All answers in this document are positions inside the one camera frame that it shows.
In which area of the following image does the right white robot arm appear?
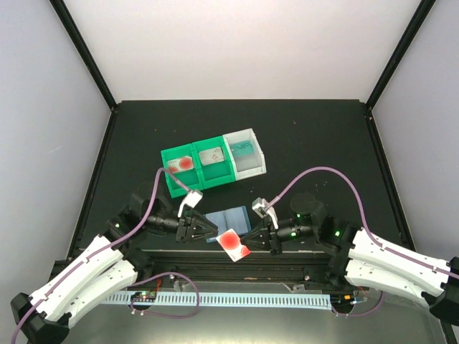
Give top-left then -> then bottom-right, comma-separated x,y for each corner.
241,193 -> 458,325

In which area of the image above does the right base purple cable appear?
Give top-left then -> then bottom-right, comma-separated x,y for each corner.
330,290 -> 387,319

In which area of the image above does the left controller board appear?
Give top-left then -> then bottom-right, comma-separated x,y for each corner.
131,291 -> 156,302

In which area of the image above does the blue card holder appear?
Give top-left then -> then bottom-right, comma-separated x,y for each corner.
204,206 -> 252,236

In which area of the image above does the left black frame post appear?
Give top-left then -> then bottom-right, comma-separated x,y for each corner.
49,0 -> 118,111

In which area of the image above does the middle green bin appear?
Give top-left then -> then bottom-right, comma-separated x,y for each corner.
192,135 -> 235,189

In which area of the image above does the controller board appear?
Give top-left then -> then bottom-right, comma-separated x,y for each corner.
131,291 -> 156,302
330,294 -> 368,306

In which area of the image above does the right black frame post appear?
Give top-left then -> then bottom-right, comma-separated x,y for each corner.
365,0 -> 436,110

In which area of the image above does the green bin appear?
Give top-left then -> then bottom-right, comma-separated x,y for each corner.
161,143 -> 202,189
192,135 -> 235,189

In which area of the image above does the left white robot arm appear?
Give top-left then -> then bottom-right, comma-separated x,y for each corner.
10,183 -> 217,343

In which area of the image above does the light blue slotted cable duct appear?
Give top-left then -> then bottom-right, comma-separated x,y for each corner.
102,291 -> 331,310

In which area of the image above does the left green bin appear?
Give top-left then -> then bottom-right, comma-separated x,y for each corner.
161,143 -> 202,189

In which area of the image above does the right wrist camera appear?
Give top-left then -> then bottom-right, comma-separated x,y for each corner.
252,197 -> 279,229

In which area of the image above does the teal VIP card stack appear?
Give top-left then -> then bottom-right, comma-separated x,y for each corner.
229,140 -> 254,158

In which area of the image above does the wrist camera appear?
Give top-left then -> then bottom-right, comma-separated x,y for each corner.
252,197 -> 279,229
177,189 -> 203,218

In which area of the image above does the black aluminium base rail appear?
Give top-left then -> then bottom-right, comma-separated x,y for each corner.
138,250 -> 354,293

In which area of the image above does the white translucent bin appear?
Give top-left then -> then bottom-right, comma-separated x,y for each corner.
222,128 -> 267,181

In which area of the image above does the black frame post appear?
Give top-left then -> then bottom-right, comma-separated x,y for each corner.
49,0 -> 118,111
365,0 -> 436,110

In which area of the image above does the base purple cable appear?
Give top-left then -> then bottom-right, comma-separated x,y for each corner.
330,290 -> 387,319
128,272 -> 201,320

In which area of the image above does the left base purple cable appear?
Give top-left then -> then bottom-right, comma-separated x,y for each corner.
128,272 -> 201,320

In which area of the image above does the right controller board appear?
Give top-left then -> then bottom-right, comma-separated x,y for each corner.
330,294 -> 368,306

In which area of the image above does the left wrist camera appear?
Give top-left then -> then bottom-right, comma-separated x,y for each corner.
177,189 -> 203,218

